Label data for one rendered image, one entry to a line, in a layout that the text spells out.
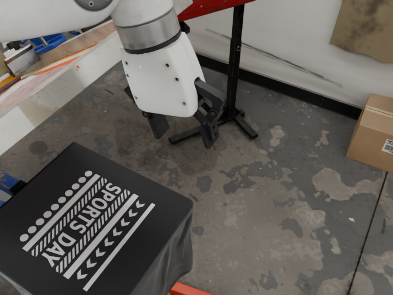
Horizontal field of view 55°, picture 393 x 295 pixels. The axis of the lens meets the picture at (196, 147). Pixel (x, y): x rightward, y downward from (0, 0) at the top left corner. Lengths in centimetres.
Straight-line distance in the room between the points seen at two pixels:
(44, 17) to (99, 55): 29
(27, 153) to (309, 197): 186
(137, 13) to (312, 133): 241
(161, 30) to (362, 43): 222
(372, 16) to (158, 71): 213
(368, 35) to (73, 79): 218
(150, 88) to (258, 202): 187
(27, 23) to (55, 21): 2
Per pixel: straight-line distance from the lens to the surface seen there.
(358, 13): 252
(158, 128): 58
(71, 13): 36
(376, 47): 261
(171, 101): 49
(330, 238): 228
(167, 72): 47
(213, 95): 47
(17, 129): 55
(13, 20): 35
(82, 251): 110
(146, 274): 106
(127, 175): 122
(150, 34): 45
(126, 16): 45
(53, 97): 58
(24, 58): 123
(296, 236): 224
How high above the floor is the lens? 189
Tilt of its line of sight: 47 degrees down
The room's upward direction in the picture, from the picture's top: straight up
